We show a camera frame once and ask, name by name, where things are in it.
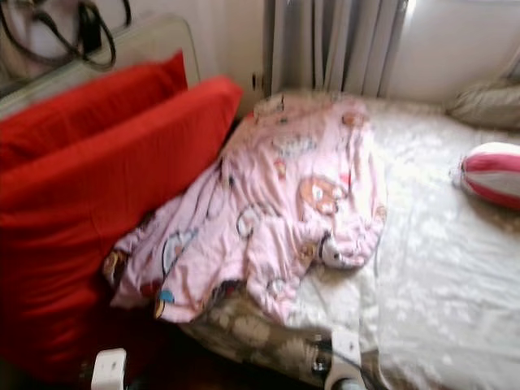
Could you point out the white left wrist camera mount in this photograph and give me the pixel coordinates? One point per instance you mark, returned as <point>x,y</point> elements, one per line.
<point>110,370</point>

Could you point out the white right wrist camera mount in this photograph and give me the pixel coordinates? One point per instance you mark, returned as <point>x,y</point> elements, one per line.
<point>345,349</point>

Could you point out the shield print bolster pillow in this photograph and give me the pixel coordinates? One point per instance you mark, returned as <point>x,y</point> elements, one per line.
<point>491,179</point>

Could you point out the pink cartoon print quilt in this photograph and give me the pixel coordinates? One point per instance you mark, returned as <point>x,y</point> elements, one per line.
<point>276,203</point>

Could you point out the beige pillow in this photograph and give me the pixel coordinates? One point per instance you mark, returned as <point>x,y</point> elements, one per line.
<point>487,106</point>

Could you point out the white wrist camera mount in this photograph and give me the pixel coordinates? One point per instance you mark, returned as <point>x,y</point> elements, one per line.
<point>345,349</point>
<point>110,370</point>

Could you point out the glass desk top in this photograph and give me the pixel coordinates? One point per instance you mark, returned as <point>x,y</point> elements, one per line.
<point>166,45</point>

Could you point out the red sofa back cushion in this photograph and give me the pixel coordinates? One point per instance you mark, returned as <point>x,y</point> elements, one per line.
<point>81,114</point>

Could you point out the grey striped curtain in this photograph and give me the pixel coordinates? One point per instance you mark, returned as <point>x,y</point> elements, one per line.
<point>333,49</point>

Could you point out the pale floral bedsheet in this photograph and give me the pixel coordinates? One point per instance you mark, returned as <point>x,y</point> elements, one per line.
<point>439,268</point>

